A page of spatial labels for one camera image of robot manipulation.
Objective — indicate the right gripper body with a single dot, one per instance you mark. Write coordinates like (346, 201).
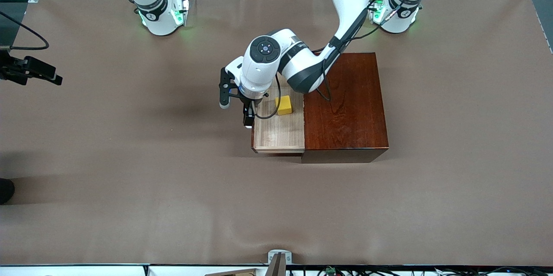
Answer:
(13, 70)

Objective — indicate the yellow block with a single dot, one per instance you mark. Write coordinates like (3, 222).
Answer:
(285, 106)

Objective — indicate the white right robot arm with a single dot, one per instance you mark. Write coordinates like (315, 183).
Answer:
(160, 17)

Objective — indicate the dark red wooden cabinet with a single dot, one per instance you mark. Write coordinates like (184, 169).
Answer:
(345, 107)

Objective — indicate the black round object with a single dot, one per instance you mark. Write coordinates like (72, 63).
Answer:
(5, 190)

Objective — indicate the brown table cover mat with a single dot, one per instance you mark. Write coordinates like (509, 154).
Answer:
(173, 224)

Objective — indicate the brown wooden board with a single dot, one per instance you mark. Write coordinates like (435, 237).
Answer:
(237, 273)

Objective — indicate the green terminal connector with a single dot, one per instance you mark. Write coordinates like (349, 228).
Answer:
(330, 270)

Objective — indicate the grey metal bracket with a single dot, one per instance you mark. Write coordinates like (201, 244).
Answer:
(272, 255)

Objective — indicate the grey camera post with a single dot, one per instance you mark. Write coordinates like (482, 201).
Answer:
(278, 267)

